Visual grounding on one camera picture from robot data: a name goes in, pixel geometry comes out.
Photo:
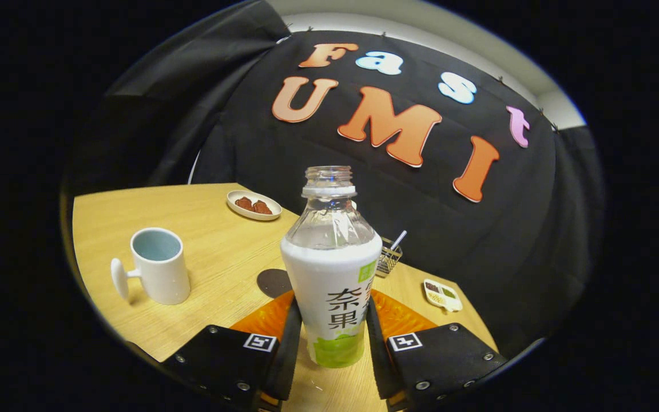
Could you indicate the dark round coaster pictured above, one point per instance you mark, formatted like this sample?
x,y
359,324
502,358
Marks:
x,y
272,281

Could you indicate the white utensil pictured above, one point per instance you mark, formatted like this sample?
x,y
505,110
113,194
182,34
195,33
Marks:
x,y
399,237

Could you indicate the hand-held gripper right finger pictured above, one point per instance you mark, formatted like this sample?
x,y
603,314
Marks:
x,y
376,355

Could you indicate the white cup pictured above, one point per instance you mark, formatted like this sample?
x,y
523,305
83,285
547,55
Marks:
x,y
163,280

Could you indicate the black backdrop cloth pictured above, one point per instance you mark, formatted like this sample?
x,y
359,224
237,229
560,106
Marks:
x,y
449,240

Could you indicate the white divided bean dish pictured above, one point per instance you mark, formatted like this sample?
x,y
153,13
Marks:
x,y
447,303

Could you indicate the red meat piece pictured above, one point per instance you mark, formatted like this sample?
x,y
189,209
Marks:
x,y
262,208
243,202

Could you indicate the white green juice bottle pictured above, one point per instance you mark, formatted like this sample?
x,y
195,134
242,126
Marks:
x,y
329,274

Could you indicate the wooden table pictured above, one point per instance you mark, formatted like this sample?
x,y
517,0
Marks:
x,y
221,246

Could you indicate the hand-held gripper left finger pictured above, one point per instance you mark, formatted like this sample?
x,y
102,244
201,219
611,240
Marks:
x,y
289,355

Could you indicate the white oval plate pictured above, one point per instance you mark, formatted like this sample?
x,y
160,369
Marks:
x,y
249,214

